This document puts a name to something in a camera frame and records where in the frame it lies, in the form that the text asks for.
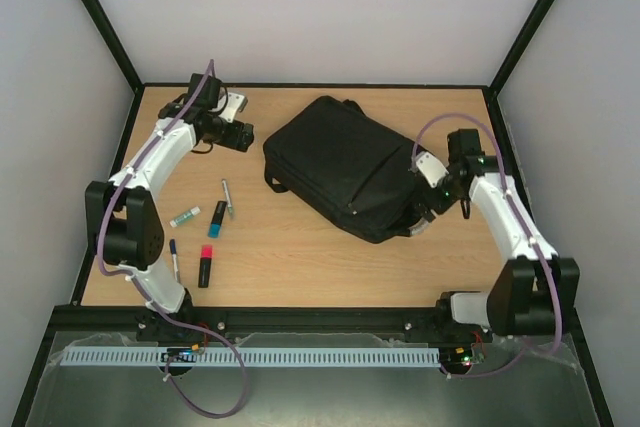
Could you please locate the black student bag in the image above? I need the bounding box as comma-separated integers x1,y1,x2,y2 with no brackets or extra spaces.
263,96,425,244

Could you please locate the blue-capped white pen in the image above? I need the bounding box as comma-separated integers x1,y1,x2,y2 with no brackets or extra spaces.
169,239,181,283

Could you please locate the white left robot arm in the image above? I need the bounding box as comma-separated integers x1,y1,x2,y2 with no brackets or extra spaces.
85,71,254,314

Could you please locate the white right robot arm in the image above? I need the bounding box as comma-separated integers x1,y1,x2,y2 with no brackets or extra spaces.
412,129,580,339

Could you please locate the green-capped white marker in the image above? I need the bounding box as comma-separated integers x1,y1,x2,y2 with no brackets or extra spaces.
221,178,235,219

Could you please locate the green glue stick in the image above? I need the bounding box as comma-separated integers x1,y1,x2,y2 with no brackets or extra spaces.
169,206,201,228

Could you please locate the blue highlighter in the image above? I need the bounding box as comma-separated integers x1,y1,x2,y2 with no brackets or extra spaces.
207,200,227,239

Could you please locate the pink highlighter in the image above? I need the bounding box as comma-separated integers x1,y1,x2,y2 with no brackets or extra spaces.
198,244,213,289

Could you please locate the metal front tray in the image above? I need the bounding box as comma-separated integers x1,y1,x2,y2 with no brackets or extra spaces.
18,333,599,426

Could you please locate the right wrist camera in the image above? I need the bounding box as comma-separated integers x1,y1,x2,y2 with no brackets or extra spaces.
412,151,448,189

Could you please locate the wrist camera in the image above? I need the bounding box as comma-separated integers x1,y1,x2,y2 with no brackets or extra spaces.
412,151,448,189
218,92,248,122

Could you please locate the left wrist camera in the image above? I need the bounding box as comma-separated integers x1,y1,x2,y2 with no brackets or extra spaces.
218,92,248,122

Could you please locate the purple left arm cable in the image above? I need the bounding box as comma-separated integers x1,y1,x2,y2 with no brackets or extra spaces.
97,59,250,418

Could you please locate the light blue cable duct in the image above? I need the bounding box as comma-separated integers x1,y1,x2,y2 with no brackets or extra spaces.
60,346,440,368

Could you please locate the black aluminium frame rail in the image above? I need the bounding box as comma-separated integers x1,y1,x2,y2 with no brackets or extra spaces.
48,305,490,346

